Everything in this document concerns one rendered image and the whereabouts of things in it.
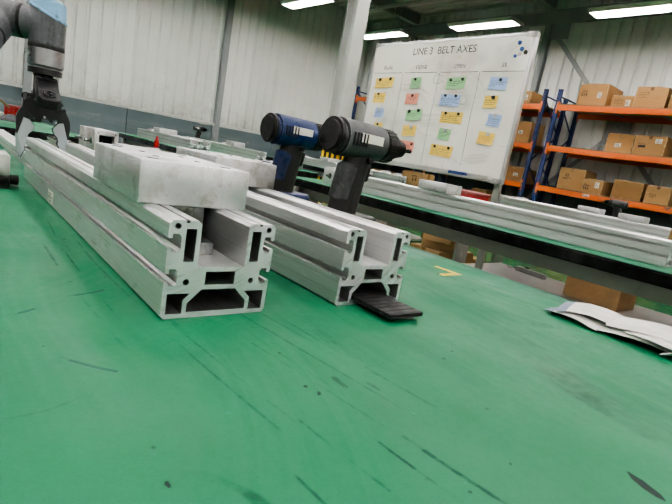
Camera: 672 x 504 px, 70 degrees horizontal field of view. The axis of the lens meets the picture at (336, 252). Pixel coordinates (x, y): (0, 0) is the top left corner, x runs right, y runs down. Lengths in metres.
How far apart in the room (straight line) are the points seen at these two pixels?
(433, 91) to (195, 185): 3.59
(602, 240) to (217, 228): 1.57
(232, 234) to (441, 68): 3.63
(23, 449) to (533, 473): 0.27
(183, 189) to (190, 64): 12.73
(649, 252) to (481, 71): 2.26
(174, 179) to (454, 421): 0.32
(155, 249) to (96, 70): 12.11
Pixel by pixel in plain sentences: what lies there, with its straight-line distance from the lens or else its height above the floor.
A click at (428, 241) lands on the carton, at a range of 4.74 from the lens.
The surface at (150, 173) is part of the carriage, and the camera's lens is 0.47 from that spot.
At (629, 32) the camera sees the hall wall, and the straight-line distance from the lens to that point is 12.04.
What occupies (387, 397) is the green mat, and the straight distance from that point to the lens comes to 0.35.
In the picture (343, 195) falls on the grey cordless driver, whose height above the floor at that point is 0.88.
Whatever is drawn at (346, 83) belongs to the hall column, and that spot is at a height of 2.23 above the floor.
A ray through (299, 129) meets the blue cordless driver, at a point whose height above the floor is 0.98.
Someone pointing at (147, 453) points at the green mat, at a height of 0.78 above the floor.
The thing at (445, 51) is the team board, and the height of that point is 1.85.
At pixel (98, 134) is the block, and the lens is 2.16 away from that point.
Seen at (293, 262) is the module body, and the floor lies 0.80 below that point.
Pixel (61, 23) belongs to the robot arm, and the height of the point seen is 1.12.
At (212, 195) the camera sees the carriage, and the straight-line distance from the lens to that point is 0.50.
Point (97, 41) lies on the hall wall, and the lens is 12.57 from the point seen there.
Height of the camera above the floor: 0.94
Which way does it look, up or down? 11 degrees down
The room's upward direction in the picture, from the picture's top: 10 degrees clockwise
